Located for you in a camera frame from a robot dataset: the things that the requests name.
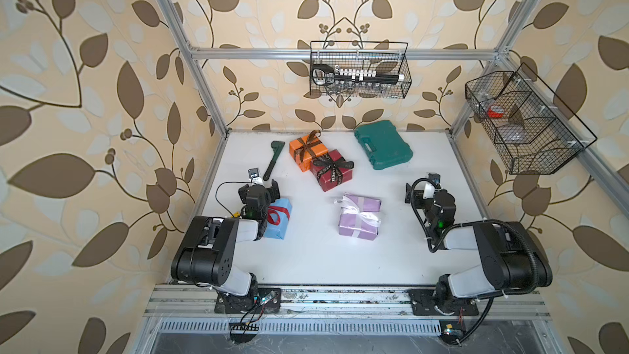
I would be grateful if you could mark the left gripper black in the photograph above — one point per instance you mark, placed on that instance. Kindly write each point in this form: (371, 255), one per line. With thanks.
(272, 189)

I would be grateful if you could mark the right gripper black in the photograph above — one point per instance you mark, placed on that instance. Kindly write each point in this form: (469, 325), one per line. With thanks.
(410, 194)

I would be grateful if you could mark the purple gift box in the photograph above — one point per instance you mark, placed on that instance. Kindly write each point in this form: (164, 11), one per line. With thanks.
(367, 233)

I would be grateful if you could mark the white ribbon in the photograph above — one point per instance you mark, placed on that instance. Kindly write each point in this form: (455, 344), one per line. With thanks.
(358, 211)

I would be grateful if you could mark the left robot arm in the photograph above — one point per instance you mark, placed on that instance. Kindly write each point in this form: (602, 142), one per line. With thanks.
(205, 256)

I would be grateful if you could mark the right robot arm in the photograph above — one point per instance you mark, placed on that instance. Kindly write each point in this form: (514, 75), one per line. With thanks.
(510, 263)

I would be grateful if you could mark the red ribbon bow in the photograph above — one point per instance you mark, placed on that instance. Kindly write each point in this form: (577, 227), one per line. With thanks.
(277, 215)

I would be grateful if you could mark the blue gift box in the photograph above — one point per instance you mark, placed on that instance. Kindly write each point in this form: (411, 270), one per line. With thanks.
(278, 232)

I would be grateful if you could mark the orange gift box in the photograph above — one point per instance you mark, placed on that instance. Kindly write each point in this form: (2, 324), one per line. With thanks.
(307, 150)

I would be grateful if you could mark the brown ribbon bow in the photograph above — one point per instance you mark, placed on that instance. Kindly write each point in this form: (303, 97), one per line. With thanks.
(307, 146)

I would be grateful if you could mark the dark red gift box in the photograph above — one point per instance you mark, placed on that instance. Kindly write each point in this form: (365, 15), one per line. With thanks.
(325, 183)

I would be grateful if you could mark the black printed ribbon bow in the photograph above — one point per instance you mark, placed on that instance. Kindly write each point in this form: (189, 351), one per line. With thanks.
(328, 165)

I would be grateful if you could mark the green plastic tool case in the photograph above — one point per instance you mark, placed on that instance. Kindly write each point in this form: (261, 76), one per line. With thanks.
(383, 145)

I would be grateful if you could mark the red object in basket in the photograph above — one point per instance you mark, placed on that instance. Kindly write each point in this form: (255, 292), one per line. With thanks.
(495, 111)

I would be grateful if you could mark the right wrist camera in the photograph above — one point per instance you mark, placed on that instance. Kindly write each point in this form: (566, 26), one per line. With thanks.
(435, 178)

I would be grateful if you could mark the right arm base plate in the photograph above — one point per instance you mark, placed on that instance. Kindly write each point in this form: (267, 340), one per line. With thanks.
(428, 302)

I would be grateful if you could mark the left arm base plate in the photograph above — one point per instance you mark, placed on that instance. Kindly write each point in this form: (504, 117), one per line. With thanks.
(248, 301)

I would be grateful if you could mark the black wire basket right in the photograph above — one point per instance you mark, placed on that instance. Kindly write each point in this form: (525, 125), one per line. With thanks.
(541, 131)

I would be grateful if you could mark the black wire basket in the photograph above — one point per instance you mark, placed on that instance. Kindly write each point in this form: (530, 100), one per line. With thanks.
(359, 68)
(541, 131)

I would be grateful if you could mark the socket set rail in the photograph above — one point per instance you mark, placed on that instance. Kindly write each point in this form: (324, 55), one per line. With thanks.
(324, 75)

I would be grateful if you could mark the aluminium front rail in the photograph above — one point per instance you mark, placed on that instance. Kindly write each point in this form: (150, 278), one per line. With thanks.
(334, 301)

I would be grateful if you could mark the black wire basket back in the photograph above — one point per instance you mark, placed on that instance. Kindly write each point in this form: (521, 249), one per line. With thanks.
(359, 68)

